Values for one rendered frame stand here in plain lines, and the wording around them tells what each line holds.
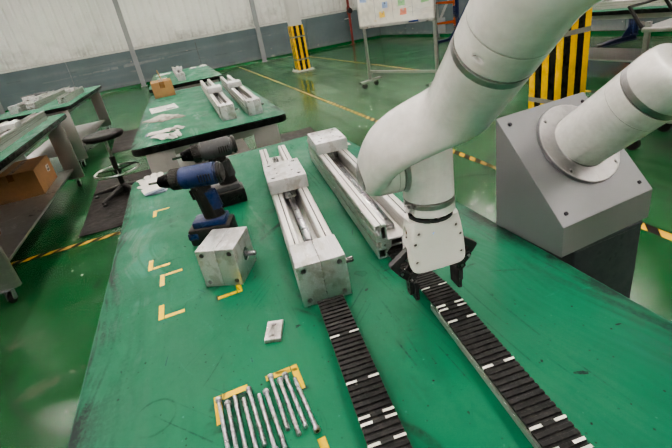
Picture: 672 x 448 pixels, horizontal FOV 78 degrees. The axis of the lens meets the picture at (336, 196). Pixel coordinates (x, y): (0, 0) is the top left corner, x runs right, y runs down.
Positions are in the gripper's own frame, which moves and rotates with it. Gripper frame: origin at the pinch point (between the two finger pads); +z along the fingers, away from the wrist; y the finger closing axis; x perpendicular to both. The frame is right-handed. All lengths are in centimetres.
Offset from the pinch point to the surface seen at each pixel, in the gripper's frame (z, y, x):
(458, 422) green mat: 3.9, -8.7, -23.4
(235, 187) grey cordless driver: -2, -35, 72
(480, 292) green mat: 3.9, 8.4, -1.3
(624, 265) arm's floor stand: 15, 49, 5
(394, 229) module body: -0.6, 0.6, 21.7
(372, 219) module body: -4.6, -4.2, 21.8
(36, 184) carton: 49, -219, 343
